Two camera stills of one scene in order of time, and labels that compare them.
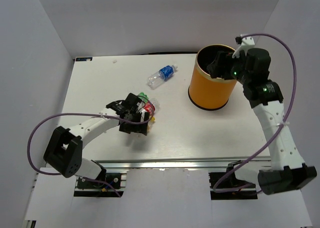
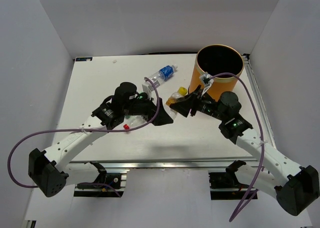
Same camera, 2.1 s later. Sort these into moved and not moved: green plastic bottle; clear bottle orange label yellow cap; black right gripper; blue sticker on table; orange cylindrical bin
Moved: clear bottle orange label yellow cap; black right gripper
Not moved: blue sticker on table; orange cylindrical bin; green plastic bottle
